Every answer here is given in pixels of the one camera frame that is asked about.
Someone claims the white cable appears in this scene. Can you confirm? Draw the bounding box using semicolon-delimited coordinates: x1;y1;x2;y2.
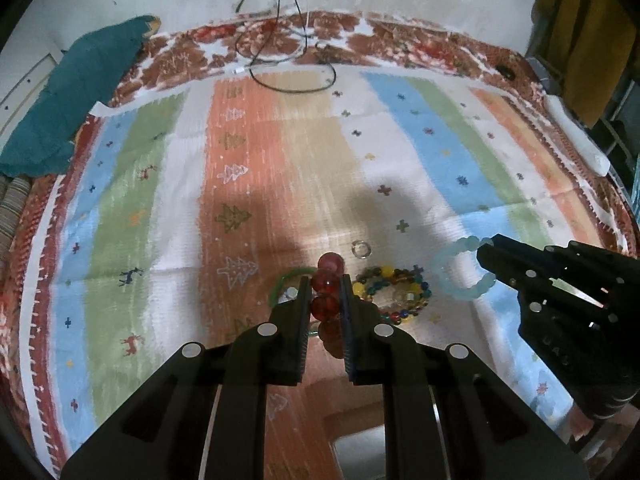
233;8;317;74

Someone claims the striped colourful cloth mat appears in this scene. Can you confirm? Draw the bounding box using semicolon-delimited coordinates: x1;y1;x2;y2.
21;66;639;474

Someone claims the dark red bead bracelet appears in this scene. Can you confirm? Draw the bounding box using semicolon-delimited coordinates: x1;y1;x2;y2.
309;251;347;360

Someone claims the green jade bangle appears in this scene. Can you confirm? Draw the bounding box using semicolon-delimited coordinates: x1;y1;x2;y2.
268;266;319;338

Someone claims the white headboard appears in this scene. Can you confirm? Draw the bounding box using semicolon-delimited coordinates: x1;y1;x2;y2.
0;53;62;146

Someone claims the multicolour small bead bracelet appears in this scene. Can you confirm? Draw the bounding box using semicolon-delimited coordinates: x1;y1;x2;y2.
369;268;433;325

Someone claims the light blue bead bracelet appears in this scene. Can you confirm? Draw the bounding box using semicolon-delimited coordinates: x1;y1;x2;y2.
432;235;497;302

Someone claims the yellow black bead bracelet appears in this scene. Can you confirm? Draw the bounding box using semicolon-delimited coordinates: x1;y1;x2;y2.
351;264;433;324

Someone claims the mustard yellow curtain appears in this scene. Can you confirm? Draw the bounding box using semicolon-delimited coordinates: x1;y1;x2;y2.
532;0;639;127

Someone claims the teal blanket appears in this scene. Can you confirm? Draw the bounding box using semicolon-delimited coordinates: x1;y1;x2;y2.
1;15;160;178

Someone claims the brown striped pillow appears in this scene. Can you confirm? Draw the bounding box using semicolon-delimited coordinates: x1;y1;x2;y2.
0;174;32;266

